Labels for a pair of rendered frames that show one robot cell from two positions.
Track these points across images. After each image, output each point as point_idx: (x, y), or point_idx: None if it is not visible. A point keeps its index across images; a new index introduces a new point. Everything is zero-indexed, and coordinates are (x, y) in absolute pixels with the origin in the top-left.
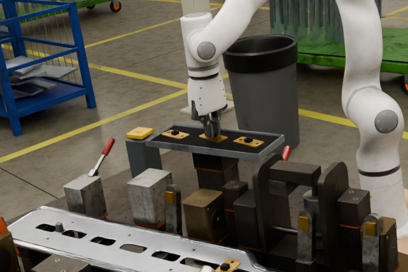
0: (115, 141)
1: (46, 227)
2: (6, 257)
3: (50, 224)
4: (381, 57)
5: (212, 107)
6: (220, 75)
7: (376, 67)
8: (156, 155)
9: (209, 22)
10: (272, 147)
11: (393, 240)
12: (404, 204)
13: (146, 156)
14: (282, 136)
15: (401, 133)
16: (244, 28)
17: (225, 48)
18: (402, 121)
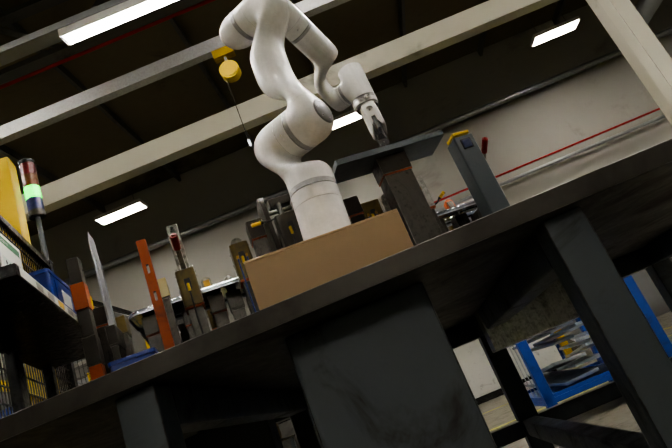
0: (483, 140)
1: (477, 210)
2: (447, 227)
3: (471, 208)
4: (262, 87)
5: (371, 133)
6: (361, 107)
7: (270, 96)
8: (459, 157)
9: (339, 76)
10: (333, 173)
11: (232, 259)
12: (304, 240)
13: (453, 159)
14: (334, 162)
15: (263, 165)
16: (316, 85)
17: (325, 101)
18: (255, 155)
